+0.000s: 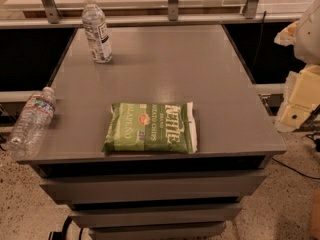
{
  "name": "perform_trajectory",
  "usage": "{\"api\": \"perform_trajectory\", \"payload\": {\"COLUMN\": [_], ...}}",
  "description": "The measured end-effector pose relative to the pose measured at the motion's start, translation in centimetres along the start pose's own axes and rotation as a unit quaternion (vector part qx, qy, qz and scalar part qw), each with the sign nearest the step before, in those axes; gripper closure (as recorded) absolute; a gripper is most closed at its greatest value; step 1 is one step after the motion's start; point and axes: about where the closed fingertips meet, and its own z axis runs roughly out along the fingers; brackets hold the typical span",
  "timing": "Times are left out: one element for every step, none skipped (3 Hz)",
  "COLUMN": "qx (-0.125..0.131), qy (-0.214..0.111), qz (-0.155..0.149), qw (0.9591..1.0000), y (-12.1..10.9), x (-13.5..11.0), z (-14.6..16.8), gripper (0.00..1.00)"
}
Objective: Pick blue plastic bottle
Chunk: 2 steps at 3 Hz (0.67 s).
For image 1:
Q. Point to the foam gripper body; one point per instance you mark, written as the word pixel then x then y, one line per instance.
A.
pixel 309 39

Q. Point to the clear water bottle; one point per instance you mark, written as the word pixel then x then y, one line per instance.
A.
pixel 31 127
pixel 96 31

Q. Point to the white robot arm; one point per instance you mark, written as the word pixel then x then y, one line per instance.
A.
pixel 304 36

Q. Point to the lying clear water bottle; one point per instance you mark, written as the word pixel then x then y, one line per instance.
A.
pixel 31 127

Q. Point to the grey drawer cabinet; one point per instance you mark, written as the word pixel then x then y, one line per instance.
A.
pixel 154 195

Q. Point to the green Kettle chips bag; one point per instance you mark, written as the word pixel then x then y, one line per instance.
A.
pixel 151 128

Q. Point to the metal railing frame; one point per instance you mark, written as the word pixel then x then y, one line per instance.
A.
pixel 32 14

